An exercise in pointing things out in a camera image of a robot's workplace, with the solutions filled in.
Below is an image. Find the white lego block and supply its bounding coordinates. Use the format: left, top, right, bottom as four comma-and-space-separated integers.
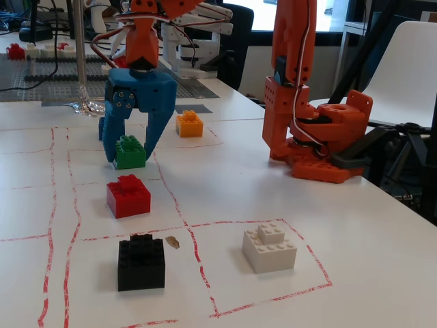
242, 222, 298, 275

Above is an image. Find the large grey lego baseplate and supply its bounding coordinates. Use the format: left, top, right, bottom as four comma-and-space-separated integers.
0, 53, 219, 102

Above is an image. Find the white lego brick pile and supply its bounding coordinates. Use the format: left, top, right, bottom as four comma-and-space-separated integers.
25, 41, 76, 58

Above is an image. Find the thin black cable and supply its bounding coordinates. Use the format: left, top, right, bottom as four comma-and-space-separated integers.
0, 51, 59, 92

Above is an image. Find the black table clamp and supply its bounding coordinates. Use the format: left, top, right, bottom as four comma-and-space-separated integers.
329, 122, 437, 172

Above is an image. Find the black lego block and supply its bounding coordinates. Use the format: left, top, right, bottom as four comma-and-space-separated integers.
117, 234, 166, 292

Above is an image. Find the grey tape square marker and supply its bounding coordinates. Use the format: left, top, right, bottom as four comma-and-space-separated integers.
175, 104, 212, 114

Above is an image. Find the grey tape strip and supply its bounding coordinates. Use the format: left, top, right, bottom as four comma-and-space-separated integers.
41, 98, 107, 107

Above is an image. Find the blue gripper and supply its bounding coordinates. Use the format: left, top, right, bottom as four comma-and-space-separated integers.
102, 68, 178, 163

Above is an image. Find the red lego brick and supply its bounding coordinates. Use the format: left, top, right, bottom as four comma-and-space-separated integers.
5, 43, 27, 59

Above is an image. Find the dark grey lego baseplate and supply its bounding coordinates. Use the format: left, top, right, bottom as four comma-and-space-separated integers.
24, 56, 115, 83

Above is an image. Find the white looped servo cable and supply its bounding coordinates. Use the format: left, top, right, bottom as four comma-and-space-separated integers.
91, 13, 171, 69

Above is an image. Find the white plastic chair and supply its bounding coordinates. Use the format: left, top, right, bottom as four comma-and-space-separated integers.
309, 20, 437, 127

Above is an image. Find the green lego block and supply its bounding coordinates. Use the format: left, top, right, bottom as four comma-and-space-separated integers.
115, 135, 147, 170

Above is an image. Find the black white red wire bundle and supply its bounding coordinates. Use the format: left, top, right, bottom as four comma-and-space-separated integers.
290, 0, 330, 158

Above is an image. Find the yellow lego block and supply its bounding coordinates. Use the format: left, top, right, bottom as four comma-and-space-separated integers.
175, 109, 204, 138

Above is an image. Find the metal pole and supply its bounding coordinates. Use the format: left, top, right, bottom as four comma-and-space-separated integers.
73, 0, 86, 100

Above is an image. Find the black office chair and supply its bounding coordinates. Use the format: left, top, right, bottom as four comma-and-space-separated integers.
218, 3, 254, 92

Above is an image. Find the red lego block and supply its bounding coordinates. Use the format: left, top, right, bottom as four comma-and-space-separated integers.
106, 174, 152, 219

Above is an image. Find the crumpled aluminium foil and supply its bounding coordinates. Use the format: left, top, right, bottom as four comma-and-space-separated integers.
63, 83, 107, 118

